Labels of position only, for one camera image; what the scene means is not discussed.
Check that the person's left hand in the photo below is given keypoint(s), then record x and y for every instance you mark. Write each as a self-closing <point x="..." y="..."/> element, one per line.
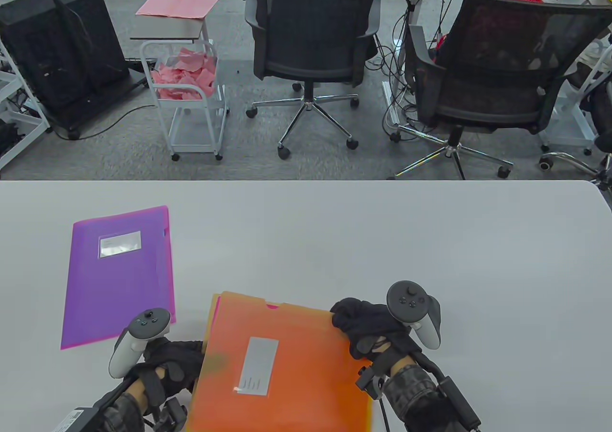
<point x="177" y="360"/>

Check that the person's right hand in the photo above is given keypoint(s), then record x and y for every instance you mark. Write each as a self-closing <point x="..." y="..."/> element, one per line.
<point x="368" y="322"/>

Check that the grey hand controller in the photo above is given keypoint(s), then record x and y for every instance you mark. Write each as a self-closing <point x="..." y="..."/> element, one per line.
<point x="149" y="324"/>
<point x="406" y="298"/>

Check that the orange L-shaped folder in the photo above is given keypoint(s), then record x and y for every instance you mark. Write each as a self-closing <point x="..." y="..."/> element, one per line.
<point x="311" y="379"/>

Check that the pink cardstock sheet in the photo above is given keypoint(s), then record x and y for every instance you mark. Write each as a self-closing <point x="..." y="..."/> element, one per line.
<point x="272" y="306"/>

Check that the magenta L-shaped folder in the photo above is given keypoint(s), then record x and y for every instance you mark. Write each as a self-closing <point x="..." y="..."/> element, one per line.
<point x="114" y="269"/>

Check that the person's right forearm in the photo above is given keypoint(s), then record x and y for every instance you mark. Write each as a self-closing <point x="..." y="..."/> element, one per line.
<point x="416" y="398"/>

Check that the person's left forearm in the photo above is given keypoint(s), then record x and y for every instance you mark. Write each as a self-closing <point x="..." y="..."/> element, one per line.
<point x="122" y="413"/>

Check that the black left glove connector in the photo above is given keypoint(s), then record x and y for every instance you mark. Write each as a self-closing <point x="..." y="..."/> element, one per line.
<point x="171" y="415"/>

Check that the black glove connector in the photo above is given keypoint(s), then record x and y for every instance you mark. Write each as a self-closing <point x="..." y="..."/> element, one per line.
<point x="171" y="415"/>
<point x="370" y="383"/>

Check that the black right glove connector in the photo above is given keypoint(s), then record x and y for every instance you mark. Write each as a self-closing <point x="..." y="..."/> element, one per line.
<point x="370" y="383"/>

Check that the grey left wrist device box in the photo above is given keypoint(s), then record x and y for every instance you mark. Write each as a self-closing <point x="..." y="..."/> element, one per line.
<point x="76" y="420"/>

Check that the grey wrist device box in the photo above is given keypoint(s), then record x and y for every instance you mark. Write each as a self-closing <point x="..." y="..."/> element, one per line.
<point x="460" y="403"/>
<point x="76" y="420"/>

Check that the grey right wrist device box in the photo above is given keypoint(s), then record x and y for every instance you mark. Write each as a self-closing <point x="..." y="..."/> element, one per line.
<point x="460" y="403"/>

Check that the chrome chair base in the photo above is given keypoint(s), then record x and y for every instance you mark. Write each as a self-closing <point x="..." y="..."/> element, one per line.
<point x="573" y="160"/>

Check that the black wheeled platform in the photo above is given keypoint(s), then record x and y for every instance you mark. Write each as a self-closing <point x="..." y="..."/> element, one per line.
<point x="110" y="100"/>

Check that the white metal rack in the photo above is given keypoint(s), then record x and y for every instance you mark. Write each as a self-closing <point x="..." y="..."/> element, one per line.
<point x="45" y="124"/>

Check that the white metal cart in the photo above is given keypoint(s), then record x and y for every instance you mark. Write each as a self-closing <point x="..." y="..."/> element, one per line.
<point x="569" y="121"/>

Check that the pile of pink paper scraps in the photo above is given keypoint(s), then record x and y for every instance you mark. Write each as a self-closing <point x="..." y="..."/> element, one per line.
<point x="184" y="76"/>

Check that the black office chair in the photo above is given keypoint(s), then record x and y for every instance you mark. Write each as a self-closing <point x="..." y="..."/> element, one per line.
<point x="311" y="26"/>

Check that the black see-through mesh chair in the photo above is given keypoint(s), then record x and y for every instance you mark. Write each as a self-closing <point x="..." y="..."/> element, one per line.
<point x="502" y="45"/>

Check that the black computer tower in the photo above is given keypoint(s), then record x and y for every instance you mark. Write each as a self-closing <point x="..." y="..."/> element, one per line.
<point x="71" y="49"/>

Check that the white rolling cart grey top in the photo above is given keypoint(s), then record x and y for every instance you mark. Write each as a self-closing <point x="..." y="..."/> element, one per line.
<point x="167" y="29"/>

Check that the pink paper sheets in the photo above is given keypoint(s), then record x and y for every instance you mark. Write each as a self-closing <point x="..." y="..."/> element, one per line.
<point x="177" y="4"/>

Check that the white floor rail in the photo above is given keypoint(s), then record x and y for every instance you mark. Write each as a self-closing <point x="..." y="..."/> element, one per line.
<point x="389" y="102"/>

